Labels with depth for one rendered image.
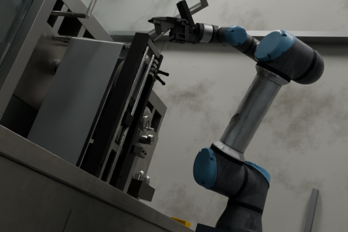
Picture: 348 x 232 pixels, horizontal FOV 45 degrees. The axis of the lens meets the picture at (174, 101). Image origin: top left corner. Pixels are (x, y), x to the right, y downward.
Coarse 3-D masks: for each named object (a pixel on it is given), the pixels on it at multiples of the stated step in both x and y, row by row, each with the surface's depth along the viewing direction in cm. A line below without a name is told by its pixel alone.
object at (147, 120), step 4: (144, 116) 177; (148, 116) 177; (144, 120) 175; (148, 120) 178; (140, 124) 175; (144, 124) 176; (148, 124) 179; (140, 128) 175; (144, 128) 176; (144, 132) 177
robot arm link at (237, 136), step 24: (264, 48) 126; (288, 48) 122; (264, 72) 125; (288, 72) 124; (264, 96) 126; (240, 120) 127; (216, 144) 129; (240, 144) 127; (216, 168) 125; (240, 168) 129; (216, 192) 131
